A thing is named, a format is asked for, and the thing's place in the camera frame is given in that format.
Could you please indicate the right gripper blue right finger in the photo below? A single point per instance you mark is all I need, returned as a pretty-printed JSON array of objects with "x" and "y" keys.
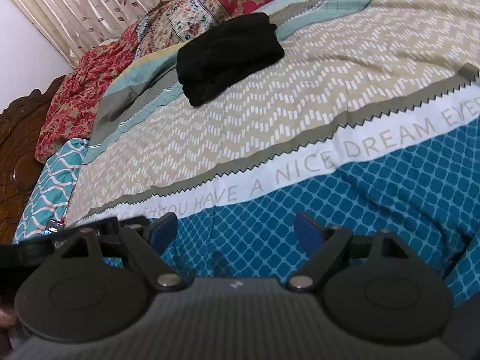
[{"x": 309, "y": 233}]

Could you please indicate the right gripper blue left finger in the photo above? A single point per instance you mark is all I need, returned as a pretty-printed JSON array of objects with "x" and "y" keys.
[{"x": 162, "y": 232}]

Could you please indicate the black pants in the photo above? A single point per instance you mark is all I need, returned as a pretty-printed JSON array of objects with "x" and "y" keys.
[{"x": 226, "y": 54}]

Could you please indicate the person's left hand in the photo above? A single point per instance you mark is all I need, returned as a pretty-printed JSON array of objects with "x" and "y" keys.
[{"x": 8, "y": 317}]

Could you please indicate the teal wave-pattern pillow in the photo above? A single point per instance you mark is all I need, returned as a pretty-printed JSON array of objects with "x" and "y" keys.
[{"x": 51, "y": 194}]

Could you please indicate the patterned bed sheet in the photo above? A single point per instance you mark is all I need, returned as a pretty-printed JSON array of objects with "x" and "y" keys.
[{"x": 369, "y": 120}]

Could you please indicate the patchwork floral quilt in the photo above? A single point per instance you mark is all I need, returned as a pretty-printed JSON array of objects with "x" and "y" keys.
[{"x": 74, "y": 107}]

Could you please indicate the carved wooden headboard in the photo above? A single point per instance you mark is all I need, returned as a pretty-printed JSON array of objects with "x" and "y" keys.
[{"x": 19, "y": 171}]

